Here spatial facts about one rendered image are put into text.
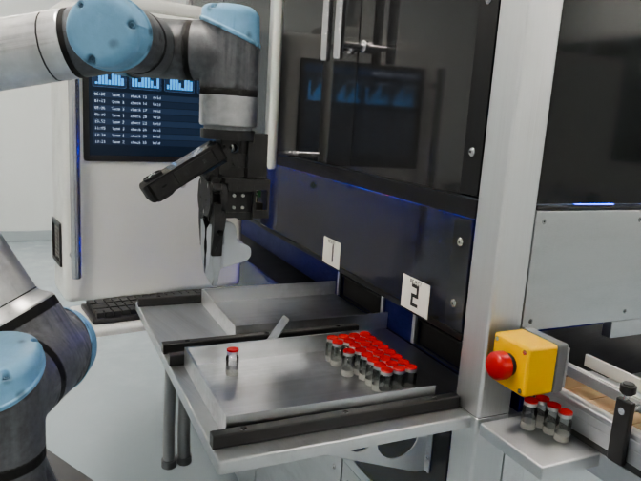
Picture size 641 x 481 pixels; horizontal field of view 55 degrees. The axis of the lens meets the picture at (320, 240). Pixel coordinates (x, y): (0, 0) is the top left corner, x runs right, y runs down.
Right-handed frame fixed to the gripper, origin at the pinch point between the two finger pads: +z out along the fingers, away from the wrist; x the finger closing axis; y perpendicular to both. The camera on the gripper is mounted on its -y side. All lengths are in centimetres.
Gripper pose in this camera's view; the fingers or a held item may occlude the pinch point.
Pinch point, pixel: (208, 276)
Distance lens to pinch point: 86.5
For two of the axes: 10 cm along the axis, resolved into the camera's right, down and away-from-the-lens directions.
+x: -4.0, -2.1, 9.0
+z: -0.6, 9.8, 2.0
